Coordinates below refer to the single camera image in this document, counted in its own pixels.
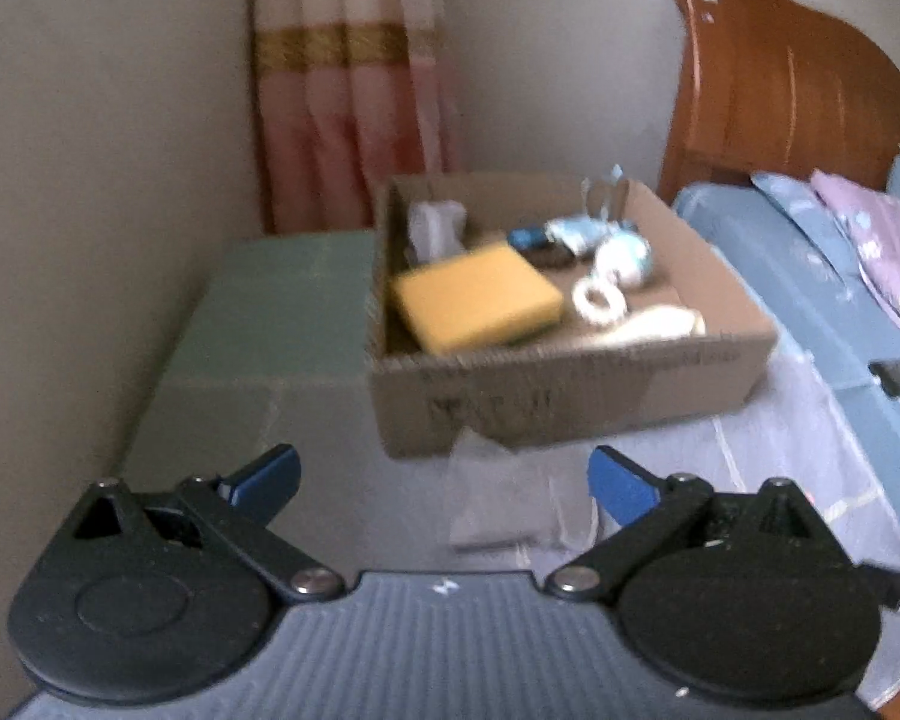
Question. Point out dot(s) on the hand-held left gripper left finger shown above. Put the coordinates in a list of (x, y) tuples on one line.
[(268, 478)]

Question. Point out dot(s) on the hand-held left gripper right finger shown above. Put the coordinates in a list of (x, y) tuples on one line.
[(621, 491)]

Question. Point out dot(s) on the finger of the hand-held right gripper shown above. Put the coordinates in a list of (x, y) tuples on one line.
[(896, 589)]

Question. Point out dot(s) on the cardboard box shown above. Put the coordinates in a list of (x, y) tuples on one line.
[(570, 397)]

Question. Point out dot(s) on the cream cloth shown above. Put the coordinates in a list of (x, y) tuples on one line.
[(660, 324)]

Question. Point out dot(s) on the white tape roll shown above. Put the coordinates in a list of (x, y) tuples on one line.
[(600, 300)]

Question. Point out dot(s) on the white plush toy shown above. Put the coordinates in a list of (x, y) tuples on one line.
[(624, 259)]

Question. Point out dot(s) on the yellow sponge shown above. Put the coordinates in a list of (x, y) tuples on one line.
[(476, 300)]

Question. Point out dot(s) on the blue white plastic packet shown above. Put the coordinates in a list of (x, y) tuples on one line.
[(581, 231)]

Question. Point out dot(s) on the grey ribbed knit cloth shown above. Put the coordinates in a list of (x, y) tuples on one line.
[(435, 229)]

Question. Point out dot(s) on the sheer white tablecloth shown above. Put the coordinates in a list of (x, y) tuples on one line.
[(742, 457)]

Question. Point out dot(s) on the small black device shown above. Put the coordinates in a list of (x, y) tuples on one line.
[(896, 377)]

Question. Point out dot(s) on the green checked table cover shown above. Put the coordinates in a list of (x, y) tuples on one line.
[(270, 330)]

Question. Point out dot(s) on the brown hair scrunchie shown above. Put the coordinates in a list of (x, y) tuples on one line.
[(551, 258)]

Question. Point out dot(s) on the lilac floral pillow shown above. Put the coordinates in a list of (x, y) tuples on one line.
[(885, 240)]

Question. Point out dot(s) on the blue printed pillow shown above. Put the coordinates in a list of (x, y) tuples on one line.
[(802, 217)]

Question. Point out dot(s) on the pink curtain with gold band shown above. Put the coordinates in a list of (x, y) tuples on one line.
[(345, 90)]

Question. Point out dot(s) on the wooden bed headboard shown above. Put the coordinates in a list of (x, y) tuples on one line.
[(780, 90)]

